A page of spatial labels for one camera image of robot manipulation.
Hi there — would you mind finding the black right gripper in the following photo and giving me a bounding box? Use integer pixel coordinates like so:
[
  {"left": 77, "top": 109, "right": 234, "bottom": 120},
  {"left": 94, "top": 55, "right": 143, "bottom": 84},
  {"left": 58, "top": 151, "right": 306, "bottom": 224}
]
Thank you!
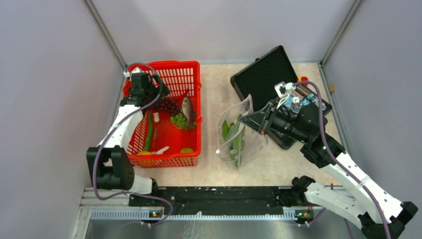
[{"left": 239, "top": 99, "right": 309, "bottom": 143}]

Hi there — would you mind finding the green leafy vegetable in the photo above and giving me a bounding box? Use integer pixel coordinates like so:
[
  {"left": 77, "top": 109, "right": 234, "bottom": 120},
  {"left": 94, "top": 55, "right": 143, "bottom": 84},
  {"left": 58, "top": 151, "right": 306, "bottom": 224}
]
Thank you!
[{"left": 219, "top": 120, "right": 245, "bottom": 169}]

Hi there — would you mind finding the red grape bunch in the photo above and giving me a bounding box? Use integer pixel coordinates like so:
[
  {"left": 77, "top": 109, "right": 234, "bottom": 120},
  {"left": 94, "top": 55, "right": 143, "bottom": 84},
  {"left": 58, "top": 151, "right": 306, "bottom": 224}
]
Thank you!
[{"left": 154, "top": 98, "right": 181, "bottom": 117}]

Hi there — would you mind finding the clear zip top bag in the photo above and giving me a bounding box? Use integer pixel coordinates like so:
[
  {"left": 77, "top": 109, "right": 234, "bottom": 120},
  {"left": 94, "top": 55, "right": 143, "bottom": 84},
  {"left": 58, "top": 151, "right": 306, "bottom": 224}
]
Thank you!
[{"left": 215, "top": 95, "right": 269, "bottom": 170}]

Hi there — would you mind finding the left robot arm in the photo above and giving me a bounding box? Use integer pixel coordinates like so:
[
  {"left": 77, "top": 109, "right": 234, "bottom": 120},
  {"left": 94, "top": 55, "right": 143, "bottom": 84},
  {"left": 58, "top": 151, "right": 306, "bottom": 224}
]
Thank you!
[{"left": 86, "top": 67, "right": 170, "bottom": 206}]

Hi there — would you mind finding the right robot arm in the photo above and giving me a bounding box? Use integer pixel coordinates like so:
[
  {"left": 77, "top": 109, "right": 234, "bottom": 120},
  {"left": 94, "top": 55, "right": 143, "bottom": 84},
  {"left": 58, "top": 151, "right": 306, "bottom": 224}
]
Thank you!
[{"left": 239, "top": 102, "right": 418, "bottom": 239}]

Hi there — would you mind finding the open black foam case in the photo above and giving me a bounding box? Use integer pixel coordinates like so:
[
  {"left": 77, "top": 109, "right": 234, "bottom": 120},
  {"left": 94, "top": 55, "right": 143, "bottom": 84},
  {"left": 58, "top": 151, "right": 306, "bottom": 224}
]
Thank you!
[{"left": 230, "top": 45, "right": 332, "bottom": 150}]

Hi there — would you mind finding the toy fish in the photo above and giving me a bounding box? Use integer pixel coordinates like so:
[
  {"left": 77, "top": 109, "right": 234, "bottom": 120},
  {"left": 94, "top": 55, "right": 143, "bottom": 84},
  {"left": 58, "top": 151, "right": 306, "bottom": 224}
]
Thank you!
[{"left": 181, "top": 97, "right": 196, "bottom": 129}]

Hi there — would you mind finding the red plastic basket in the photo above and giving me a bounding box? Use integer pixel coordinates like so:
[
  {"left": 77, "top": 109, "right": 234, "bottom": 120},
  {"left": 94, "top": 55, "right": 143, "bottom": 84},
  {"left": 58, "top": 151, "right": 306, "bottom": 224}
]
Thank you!
[{"left": 127, "top": 61, "right": 202, "bottom": 168}]

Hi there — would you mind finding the red round object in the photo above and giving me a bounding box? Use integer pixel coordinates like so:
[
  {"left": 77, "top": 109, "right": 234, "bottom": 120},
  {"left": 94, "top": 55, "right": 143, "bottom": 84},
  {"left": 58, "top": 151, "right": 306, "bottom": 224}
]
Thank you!
[{"left": 298, "top": 76, "right": 308, "bottom": 86}]

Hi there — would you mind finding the yellow toy fruit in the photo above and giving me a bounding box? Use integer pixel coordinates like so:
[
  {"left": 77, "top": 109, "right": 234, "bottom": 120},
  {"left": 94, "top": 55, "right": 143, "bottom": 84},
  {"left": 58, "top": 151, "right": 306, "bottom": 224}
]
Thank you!
[{"left": 137, "top": 151, "right": 154, "bottom": 156}]

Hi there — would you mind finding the green lime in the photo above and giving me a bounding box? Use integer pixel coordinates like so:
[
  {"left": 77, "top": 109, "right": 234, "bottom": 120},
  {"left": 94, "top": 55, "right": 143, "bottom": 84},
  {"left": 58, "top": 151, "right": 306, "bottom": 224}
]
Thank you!
[{"left": 180, "top": 148, "right": 195, "bottom": 153}]

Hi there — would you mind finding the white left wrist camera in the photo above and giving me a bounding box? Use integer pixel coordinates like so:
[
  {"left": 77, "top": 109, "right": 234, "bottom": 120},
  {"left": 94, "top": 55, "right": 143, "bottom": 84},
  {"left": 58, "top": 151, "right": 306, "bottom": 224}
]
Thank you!
[{"left": 123, "top": 67, "right": 142, "bottom": 78}]

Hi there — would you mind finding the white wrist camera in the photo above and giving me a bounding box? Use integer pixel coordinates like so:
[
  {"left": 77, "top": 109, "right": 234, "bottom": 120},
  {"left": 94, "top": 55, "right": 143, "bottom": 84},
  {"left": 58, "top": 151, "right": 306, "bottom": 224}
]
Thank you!
[
  {"left": 123, "top": 67, "right": 142, "bottom": 78},
  {"left": 274, "top": 81, "right": 296, "bottom": 109}
]

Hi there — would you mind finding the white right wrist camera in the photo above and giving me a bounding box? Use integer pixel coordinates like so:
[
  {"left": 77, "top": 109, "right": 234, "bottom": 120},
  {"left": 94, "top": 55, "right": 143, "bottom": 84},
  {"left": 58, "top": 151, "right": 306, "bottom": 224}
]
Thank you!
[{"left": 274, "top": 81, "right": 296, "bottom": 109}]

